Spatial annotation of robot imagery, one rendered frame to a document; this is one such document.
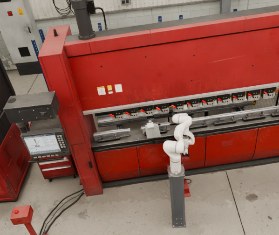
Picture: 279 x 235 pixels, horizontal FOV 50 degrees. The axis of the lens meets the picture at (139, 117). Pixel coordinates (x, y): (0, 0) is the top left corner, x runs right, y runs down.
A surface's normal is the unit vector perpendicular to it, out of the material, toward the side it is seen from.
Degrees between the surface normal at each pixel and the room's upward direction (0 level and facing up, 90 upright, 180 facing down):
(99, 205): 0
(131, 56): 90
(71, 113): 90
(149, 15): 90
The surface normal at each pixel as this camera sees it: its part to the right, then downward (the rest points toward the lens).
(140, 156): 0.10, 0.60
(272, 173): -0.11, -0.79
